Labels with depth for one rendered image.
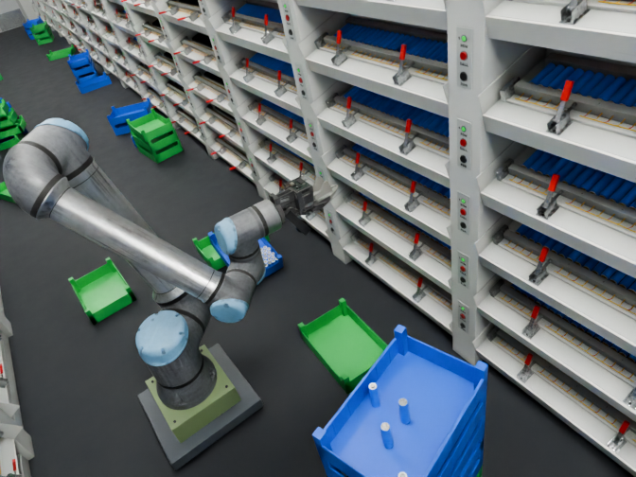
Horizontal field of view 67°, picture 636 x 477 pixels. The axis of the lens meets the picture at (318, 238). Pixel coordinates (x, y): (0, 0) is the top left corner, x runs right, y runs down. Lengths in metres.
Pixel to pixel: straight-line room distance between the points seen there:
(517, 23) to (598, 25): 0.14
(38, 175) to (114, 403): 0.97
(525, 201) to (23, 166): 1.12
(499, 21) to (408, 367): 0.70
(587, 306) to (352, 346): 0.83
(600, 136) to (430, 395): 0.58
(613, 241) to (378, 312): 0.99
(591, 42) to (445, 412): 0.70
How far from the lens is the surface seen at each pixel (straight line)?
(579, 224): 1.11
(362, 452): 1.00
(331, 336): 1.79
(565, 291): 1.24
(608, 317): 1.21
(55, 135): 1.33
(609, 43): 0.91
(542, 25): 0.96
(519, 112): 1.08
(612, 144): 0.99
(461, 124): 1.15
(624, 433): 1.49
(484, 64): 1.06
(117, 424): 1.88
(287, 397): 1.68
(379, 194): 1.56
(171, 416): 1.61
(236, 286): 1.26
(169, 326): 1.45
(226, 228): 1.25
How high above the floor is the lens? 1.37
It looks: 38 degrees down
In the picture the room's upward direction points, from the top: 13 degrees counter-clockwise
